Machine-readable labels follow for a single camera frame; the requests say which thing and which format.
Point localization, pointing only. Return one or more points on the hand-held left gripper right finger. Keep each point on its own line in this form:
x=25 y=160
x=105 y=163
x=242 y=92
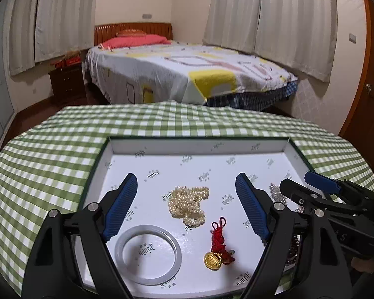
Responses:
x=252 y=208

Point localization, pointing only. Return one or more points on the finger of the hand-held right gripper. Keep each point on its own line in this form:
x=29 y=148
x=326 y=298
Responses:
x=322 y=182
x=299 y=191

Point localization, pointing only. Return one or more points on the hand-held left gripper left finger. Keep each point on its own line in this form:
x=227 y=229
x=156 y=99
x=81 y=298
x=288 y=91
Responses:
x=118 y=208

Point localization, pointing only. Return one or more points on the white jade bangle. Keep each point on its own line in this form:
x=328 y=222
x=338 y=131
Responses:
x=120 y=252

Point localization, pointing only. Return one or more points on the red knot gold pendant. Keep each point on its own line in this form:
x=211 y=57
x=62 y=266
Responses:
x=219 y=239

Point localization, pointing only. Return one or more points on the dark green shallow box tray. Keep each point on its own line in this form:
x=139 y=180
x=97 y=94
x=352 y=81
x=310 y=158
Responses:
x=162 y=168

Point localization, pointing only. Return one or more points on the person's right hand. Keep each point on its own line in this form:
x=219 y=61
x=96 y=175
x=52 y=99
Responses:
x=364 y=264

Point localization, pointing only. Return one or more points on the green checked tablecloth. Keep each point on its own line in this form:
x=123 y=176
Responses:
x=50 y=162

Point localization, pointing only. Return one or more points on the blue plaid mattress cover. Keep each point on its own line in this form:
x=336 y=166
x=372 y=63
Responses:
x=252 y=98

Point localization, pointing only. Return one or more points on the brown wooden door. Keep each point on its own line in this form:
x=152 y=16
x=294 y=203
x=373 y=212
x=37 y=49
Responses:
x=372 y=84

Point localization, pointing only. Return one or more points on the dark wooden nightstand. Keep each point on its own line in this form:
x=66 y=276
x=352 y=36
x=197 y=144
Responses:
x=67 y=82

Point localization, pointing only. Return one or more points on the white patterned bedsheet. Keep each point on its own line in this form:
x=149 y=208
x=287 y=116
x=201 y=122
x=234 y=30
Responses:
x=162 y=71

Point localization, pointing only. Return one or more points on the red gift box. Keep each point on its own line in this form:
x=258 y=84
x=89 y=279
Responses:
x=72 y=61

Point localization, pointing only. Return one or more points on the white wide curtain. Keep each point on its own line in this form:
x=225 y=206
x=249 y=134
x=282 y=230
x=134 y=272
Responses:
x=65 y=15
x=296 y=25

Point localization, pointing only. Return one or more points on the pink pillow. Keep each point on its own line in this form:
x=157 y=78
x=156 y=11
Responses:
x=134 y=41

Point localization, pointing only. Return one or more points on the red embroidered cushion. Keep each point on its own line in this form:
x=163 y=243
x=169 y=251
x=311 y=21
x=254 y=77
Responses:
x=131 y=32

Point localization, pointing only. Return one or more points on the wooden bed headboard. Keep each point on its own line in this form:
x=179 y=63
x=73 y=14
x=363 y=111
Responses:
x=112 y=29

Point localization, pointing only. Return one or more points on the white narrow curtain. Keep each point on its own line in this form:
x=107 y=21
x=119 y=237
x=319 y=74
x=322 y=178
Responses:
x=25 y=28
x=232 y=12

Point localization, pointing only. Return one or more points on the wall light switch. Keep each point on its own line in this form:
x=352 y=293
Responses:
x=352 y=38

